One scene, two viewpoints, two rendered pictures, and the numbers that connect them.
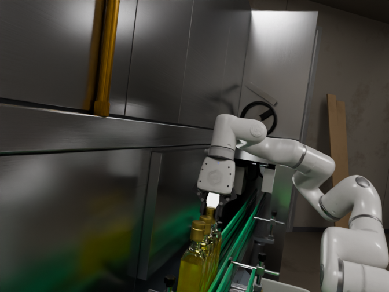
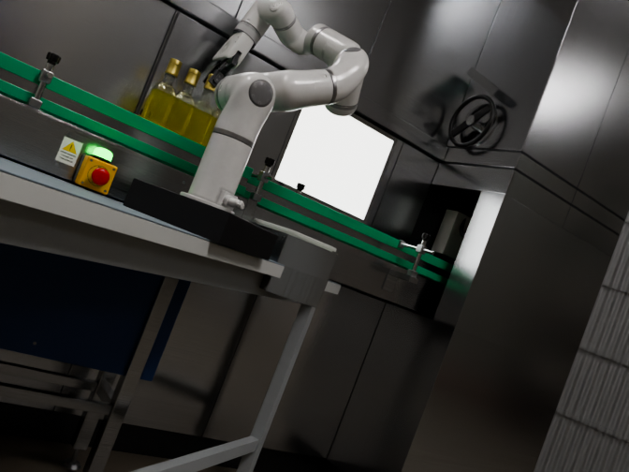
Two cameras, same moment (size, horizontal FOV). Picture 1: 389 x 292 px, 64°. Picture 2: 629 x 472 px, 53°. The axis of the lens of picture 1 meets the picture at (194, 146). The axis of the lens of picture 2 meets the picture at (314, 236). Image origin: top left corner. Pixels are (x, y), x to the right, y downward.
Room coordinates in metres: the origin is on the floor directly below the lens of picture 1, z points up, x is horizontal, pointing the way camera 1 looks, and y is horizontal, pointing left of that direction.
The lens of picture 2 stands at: (-0.21, -1.52, 0.78)
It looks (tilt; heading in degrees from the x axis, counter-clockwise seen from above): 2 degrees up; 40
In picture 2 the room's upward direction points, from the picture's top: 21 degrees clockwise
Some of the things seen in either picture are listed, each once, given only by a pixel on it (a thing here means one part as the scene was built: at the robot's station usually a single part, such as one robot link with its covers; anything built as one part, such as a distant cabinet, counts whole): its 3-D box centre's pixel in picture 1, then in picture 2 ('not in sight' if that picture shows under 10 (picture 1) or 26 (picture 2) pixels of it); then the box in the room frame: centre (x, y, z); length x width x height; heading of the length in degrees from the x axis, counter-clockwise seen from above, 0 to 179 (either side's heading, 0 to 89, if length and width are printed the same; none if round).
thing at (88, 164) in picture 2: not in sight; (95, 175); (0.58, -0.18, 0.79); 0.07 x 0.07 x 0.07; 72
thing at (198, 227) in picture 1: (197, 230); (173, 67); (0.76, -0.04, 1.14); 0.04 x 0.04 x 0.04
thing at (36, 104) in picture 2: not in sight; (45, 81); (0.42, -0.11, 0.94); 0.07 x 0.04 x 0.13; 72
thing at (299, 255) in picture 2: not in sight; (283, 248); (1.10, -0.35, 0.79); 0.27 x 0.17 x 0.08; 72
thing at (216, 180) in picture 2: not in sight; (225, 175); (0.70, -0.47, 0.89); 0.16 x 0.13 x 0.15; 105
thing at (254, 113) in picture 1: (258, 119); (474, 123); (1.83, -0.35, 1.49); 0.21 x 0.05 x 0.21; 72
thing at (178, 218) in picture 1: (198, 190); (281, 130); (1.22, -0.04, 1.15); 0.90 x 0.03 x 0.34; 162
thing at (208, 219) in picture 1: (205, 224); (192, 78); (0.82, -0.05, 1.14); 0.04 x 0.04 x 0.04
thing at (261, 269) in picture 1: (252, 270); (258, 178); (1.01, -0.25, 0.95); 0.17 x 0.03 x 0.12; 72
